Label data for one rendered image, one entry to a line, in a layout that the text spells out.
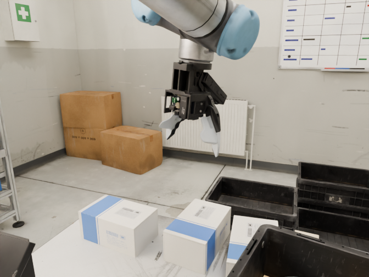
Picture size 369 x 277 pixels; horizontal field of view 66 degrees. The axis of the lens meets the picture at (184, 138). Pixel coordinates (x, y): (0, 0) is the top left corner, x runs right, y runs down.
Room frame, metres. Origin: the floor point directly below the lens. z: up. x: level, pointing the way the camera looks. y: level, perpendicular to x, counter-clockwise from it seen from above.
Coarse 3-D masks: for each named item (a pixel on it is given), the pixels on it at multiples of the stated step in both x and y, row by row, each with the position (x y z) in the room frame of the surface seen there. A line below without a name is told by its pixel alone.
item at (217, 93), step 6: (204, 72) 0.64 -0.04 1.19; (204, 78) 0.63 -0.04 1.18; (210, 78) 0.64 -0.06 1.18; (204, 84) 0.63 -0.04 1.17; (210, 84) 0.64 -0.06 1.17; (216, 84) 0.66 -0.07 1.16; (210, 90) 0.65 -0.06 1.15; (216, 90) 0.66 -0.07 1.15; (222, 90) 0.69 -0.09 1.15; (216, 96) 0.67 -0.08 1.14; (222, 96) 0.69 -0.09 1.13; (216, 102) 0.70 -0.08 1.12; (222, 102) 0.69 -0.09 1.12
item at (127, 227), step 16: (96, 208) 0.76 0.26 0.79; (112, 208) 0.76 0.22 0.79; (128, 208) 0.76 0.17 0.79; (144, 208) 0.76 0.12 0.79; (80, 224) 0.74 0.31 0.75; (96, 224) 0.71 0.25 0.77; (112, 224) 0.69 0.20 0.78; (128, 224) 0.68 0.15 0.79; (144, 224) 0.70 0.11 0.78; (96, 240) 0.72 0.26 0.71; (112, 240) 0.69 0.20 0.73; (128, 240) 0.66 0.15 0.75; (144, 240) 0.70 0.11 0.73
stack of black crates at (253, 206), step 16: (224, 176) 1.45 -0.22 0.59; (224, 192) 1.44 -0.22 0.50; (240, 192) 1.40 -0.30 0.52; (256, 192) 1.37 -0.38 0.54; (272, 192) 1.34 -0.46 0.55; (288, 192) 1.32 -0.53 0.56; (240, 208) 1.12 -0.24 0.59; (256, 208) 1.10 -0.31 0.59; (272, 208) 1.29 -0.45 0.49; (288, 208) 1.29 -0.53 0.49; (288, 224) 1.06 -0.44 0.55
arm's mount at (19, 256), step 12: (0, 240) 0.34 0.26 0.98; (12, 240) 0.34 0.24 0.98; (24, 240) 0.33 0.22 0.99; (0, 252) 0.33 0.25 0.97; (12, 252) 0.32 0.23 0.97; (24, 252) 0.32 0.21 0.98; (0, 264) 0.32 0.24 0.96; (12, 264) 0.31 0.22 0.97; (24, 264) 0.32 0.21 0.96; (0, 276) 0.30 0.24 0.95; (12, 276) 0.30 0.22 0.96; (24, 276) 0.32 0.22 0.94
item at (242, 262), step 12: (264, 228) 0.45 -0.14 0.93; (276, 228) 0.45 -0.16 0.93; (252, 240) 0.41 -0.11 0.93; (300, 240) 0.42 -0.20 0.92; (312, 240) 0.41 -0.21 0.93; (324, 240) 0.41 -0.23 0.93; (252, 252) 0.38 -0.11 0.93; (348, 252) 0.38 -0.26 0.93; (360, 252) 0.38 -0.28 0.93; (240, 264) 0.35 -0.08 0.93; (228, 276) 0.33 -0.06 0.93; (240, 276) 0.33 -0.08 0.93
